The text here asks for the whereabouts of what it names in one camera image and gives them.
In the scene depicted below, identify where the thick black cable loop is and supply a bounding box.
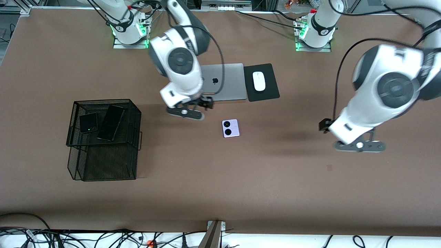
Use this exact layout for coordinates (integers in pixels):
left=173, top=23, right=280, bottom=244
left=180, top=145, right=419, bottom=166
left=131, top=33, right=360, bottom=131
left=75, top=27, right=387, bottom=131
left=0, top=213, right=52, bottom=238

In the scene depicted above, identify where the small black flip phone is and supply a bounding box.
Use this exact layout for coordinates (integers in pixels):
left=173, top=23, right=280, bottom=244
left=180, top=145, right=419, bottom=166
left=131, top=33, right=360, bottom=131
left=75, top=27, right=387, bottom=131
left=79, top=112, right=99, bottom=134

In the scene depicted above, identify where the lilac flip phone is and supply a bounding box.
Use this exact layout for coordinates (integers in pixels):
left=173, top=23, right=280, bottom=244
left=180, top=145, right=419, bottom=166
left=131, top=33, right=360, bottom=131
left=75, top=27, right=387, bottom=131
left=222, top=118, right=240, bottom=138

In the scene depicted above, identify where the white computer mouse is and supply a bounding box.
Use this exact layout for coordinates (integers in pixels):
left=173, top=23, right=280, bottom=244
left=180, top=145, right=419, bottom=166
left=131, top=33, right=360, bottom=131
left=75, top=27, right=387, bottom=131
left=253, top=71, right=266, bottom=92

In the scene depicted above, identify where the aluminium frame profile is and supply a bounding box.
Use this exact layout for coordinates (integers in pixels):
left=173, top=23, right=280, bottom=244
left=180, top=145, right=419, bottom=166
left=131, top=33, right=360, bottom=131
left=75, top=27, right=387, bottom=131
left=0, top=0, right=33, bottom=16

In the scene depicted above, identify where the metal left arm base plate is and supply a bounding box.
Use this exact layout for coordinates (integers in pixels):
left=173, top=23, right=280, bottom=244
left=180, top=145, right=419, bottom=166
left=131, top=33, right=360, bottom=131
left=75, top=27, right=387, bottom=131
left=295, top=39, right=332, bottom=53

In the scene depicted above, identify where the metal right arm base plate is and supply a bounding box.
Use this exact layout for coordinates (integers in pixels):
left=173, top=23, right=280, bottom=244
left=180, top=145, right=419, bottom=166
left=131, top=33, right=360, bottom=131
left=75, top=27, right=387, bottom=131
left=113, top=34, right=150, bottom=49

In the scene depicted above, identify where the grey metal camera bracket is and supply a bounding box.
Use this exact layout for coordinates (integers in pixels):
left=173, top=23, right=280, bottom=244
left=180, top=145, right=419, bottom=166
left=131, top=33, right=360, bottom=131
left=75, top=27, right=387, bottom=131
left=198, top=220, right=227, bottom=248

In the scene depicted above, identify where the black table cable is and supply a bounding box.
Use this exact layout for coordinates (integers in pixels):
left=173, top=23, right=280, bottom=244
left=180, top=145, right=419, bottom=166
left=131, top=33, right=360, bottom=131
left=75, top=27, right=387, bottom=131
left=272, top=10, right=300, bottom=22
left=235, top=10, right=304, bottom=30

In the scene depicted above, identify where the silver closed laptop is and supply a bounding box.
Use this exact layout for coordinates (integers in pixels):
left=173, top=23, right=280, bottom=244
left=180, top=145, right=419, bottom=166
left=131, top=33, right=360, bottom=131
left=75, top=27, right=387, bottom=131
left=201, top=63, right=248, bottom=102

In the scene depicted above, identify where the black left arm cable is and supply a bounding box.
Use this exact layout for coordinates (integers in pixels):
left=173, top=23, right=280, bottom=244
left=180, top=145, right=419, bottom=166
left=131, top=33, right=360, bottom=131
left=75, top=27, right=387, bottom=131
left=327, top=0, right=441, bottom=120

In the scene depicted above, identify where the grey power strip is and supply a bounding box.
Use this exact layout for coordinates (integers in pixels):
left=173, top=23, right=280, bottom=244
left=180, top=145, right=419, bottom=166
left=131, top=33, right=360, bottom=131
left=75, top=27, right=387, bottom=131
left=201, top=0, right=252, bottom=11

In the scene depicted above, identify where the black mesh two-tier organizer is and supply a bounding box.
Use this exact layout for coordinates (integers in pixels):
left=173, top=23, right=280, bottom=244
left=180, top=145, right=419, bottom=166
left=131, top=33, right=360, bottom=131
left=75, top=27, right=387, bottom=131
left=66, top=99, right=143, bottom=182

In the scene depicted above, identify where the black mouse pad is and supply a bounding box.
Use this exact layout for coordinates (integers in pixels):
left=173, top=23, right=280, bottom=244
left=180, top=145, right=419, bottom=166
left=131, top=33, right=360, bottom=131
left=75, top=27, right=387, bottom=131
left=243, top=63, right=280, bottom=102

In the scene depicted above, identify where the long black smartphone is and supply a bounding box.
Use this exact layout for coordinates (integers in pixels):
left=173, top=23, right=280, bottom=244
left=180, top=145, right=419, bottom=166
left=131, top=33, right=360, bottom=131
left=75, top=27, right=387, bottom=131
left=96, top=105, right=125, bottom=142

